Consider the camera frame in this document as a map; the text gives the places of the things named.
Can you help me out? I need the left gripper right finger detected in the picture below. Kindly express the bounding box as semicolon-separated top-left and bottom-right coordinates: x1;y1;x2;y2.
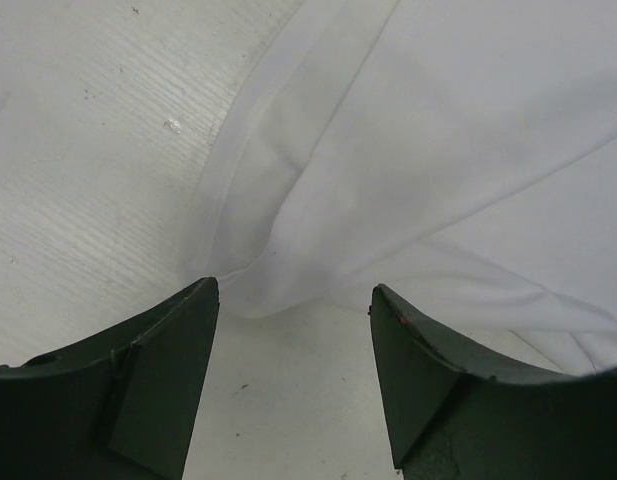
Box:
369;285;617;479

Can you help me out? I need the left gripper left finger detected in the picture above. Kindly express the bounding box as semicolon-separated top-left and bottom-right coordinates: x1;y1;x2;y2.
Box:
0;277;219;479

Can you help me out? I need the white t shirt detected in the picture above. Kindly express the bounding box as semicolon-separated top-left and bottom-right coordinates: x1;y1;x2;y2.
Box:
181;1;617;374

